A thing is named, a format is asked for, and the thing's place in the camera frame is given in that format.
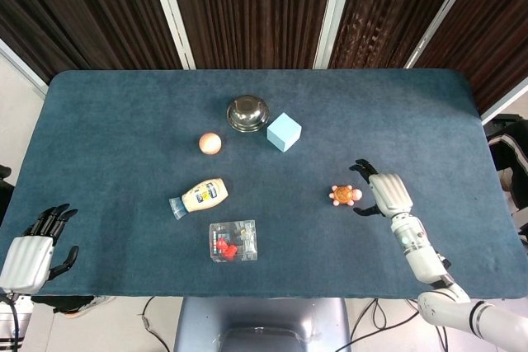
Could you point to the light blue foam cube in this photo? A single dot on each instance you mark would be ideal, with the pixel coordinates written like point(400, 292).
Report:
point(284, 132)

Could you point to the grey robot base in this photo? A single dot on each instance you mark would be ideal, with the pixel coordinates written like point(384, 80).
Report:
point(264, 323)

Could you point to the blue table cloth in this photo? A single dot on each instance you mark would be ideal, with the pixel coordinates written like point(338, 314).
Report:
point(264, 154)

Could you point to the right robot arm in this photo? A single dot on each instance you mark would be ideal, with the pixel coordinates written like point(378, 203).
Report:
point(437, 273)

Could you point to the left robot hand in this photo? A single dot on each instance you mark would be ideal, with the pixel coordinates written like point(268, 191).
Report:
point(29, 257)

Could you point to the orange turtle toy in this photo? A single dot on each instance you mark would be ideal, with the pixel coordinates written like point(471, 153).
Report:
point(345, 195)

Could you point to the mayonnaise bottle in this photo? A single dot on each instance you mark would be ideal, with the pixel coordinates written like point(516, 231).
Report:
point(201, 195)

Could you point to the white partition frame post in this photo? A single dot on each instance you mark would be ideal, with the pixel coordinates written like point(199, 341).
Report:
point(443, 12)
point(22, 69)
point(332, 12)
point(170, 12)

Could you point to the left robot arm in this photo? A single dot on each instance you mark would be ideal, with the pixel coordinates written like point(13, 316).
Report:
point(12, 321)

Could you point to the black jacket on chair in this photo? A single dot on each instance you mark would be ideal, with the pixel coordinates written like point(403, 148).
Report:
point(509, 162)

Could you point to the black shoe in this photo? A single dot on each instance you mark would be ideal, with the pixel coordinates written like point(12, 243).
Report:
point(74, 304)

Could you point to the steel bowl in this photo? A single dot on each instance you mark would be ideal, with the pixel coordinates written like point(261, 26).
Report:
point(247, 114)

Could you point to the clear box with red pieces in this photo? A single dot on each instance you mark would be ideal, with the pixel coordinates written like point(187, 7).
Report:
point(233, 240)

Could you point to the black chair edge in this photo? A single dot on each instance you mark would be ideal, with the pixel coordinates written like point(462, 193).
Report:
point(5, 191)

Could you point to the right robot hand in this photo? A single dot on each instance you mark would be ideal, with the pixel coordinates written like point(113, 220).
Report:
point(387, 197)

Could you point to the peach coloured ball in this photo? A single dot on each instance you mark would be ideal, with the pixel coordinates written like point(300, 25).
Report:
point(210, 144)

